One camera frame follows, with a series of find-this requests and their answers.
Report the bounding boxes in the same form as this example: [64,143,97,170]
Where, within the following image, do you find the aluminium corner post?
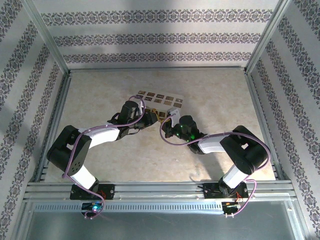
[245,0,295,74]
[21,0,70,74]

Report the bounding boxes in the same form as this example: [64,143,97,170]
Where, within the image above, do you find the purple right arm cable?
[159,113,272,218]

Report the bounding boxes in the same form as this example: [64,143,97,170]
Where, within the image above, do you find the white box with picture tiles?
[130,89,185,120]

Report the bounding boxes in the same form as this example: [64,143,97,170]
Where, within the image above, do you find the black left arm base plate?
[69,183,116,201]

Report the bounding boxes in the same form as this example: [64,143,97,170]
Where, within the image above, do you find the aluminium back frame rail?
[67,65,248,74]

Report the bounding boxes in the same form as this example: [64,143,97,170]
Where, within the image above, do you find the slotted grey cable duct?
[33,201,225,214]

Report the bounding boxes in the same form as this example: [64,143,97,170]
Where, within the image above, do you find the aluminium front frame rail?
[23,181,297,203]

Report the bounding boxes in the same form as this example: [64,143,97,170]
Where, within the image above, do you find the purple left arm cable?
[61,96,146,220]

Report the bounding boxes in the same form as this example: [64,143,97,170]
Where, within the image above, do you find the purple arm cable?
[61,96,146,220]
[159,113,272,218]

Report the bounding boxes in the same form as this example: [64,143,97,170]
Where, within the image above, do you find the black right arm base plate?
[198,182,250,201]

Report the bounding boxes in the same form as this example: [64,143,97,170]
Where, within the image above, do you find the aluminium side frame rail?
[37,70,73,183]
[243,68,286,181]

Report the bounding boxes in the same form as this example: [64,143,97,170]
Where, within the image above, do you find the circuit board with lit LED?
[81,201,103,214]

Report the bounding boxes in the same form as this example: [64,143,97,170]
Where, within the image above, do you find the circuit board with orange part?
[222,200,243,214]

